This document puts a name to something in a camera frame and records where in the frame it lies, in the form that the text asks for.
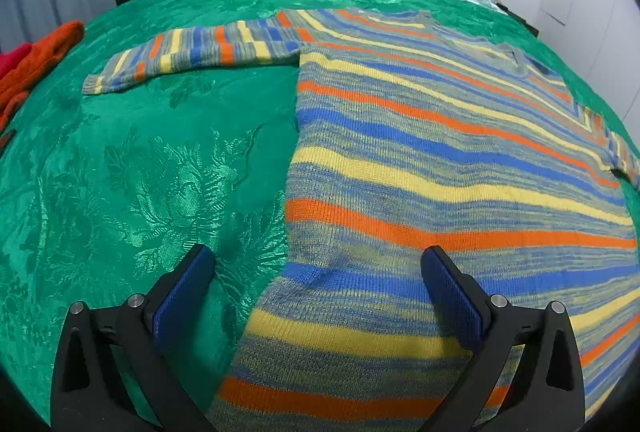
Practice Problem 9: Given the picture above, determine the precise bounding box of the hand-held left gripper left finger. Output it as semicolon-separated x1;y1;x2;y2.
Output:
50;243;216;432

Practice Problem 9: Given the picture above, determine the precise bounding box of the green floral bedspread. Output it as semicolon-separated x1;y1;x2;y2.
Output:
0;0;640;432

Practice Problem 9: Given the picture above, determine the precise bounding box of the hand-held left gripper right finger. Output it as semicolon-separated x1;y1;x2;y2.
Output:
419;245;586;432

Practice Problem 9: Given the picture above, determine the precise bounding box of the red cloth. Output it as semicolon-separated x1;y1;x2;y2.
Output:
0;43;33;80

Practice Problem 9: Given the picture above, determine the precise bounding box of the striped knit sweater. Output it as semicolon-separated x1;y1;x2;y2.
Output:
82;8;640;432

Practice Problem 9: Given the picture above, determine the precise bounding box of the orange cloth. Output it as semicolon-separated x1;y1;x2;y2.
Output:
0;20;86;133

